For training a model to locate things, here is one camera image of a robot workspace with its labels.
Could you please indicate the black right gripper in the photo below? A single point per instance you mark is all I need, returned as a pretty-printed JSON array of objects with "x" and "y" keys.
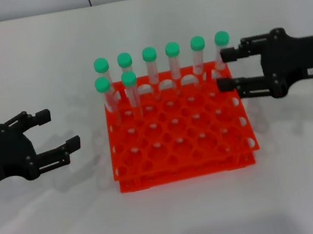
[{"x": 294, "y": 58}]

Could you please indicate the clear test tube green cap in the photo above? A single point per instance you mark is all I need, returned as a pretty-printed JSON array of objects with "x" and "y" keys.
[
  {"x": 149, "y": 54},
  {"x": 172, "y": 49},
  {"x": 101, "y": 65},
  {"x": 221, "y": 38},
  {"x": 102, "y": 84},
  {"x": 197, "y": 43},
  {"x": 129, "y": 78},
  {"x": 124, "y": 59}
]

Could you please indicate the orange plastic test tube rack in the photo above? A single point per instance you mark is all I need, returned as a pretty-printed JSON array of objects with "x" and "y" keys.
[{"x": 177, "y": 131}]

